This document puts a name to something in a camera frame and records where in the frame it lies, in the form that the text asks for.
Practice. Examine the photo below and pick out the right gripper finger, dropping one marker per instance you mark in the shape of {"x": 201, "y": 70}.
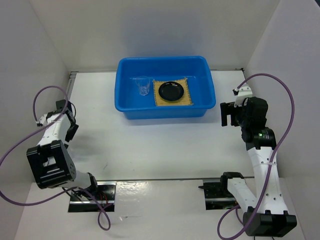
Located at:
{"x": 225, "y": 110}
{"x": 234, "y": 114}

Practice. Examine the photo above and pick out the blue plastic bin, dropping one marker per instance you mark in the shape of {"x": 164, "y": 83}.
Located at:
{"x": 166, "y": 68}

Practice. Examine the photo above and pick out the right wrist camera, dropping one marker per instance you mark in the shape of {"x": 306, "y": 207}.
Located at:
{"x": 241, "y": 94}

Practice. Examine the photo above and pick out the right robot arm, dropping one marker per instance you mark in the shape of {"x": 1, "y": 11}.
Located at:
{"x": 265, "y": 213}

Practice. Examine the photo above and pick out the green plastic plate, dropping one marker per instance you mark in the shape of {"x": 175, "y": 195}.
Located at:
{"x": 170, "y": 101}

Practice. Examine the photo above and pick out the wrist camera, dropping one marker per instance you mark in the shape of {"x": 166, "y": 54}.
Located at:
{"x": 241, "y": 94}
{"x": 42, "y": 121}

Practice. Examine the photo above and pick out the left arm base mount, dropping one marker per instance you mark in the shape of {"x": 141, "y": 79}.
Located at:
{"x": 80, "y": 202}

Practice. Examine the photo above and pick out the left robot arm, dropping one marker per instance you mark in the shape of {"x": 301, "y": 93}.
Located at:
{"x": 50, "y": 162}

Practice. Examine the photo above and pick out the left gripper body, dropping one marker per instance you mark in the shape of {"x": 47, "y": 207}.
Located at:
{"x": 73, "y": 123}

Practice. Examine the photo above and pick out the clear plastic cup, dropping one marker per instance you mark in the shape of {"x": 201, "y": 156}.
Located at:
{"x": 143, "y": 84}

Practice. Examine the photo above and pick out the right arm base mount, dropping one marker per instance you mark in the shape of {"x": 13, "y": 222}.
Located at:
{"x": 215, "y": 197}

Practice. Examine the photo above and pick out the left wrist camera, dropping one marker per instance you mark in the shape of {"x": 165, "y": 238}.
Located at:
{"x": 42, "y": 121}

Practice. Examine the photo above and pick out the black round plate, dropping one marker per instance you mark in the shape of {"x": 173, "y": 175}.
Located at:
{"x": 171, "y": 90}

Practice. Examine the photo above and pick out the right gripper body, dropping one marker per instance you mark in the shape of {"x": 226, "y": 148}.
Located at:
{"x": 244, "y": 119}

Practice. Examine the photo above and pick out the bamboo placemat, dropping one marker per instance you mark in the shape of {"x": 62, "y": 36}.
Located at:
{"x": 186, "y": 101}

